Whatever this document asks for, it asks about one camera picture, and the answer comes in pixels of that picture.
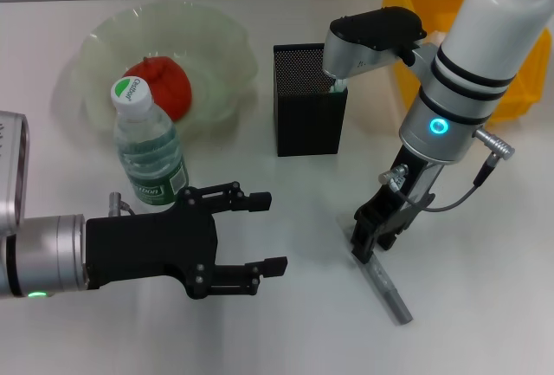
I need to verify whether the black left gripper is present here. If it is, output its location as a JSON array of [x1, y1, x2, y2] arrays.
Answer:
[[85, 181, 273, 301]]

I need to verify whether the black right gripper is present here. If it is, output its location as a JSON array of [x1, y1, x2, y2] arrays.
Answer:
[[203, 145, 445, 298]]

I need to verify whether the grey marker pen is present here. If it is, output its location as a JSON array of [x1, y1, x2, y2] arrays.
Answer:
[[345, 227, 414, 327]]

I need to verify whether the clear green-label water bottle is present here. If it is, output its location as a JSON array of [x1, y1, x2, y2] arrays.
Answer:
[[111, 76, 191, 208]]

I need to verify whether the yellow plastic bin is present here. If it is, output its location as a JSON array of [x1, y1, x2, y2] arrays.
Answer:
[[383, 0, 553, 124]]

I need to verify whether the black mesh pen holder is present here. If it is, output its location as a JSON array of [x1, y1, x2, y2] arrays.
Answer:
[[272, 42, 350, 158]]

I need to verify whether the green glass fruit plate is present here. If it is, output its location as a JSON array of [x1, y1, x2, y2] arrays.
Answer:
[[68, 0, 260, 138]]

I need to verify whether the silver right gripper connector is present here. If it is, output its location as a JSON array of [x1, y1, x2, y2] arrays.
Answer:
[[379, 164, 410, 191]]

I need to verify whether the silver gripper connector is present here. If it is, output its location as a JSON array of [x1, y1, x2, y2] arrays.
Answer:
[[379, 164, 410, 191], [107, 191, 136, 217]]

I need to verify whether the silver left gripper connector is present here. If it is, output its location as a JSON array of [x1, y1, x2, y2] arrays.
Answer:
[[107, 191, 136, 217]]

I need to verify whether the grey right wrist cable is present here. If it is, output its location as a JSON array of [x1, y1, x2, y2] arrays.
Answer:
[[396, 126, 519, 214]]

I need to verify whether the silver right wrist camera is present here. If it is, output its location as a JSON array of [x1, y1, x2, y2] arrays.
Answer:
[[323, 6, 428, 81]]

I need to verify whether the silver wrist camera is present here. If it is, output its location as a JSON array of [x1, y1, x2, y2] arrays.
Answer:
[[0, 110, 30, 234], [323, 6, 428, 81]]

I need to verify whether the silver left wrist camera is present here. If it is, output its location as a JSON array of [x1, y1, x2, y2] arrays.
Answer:
[[0, 110, 30, 234]]

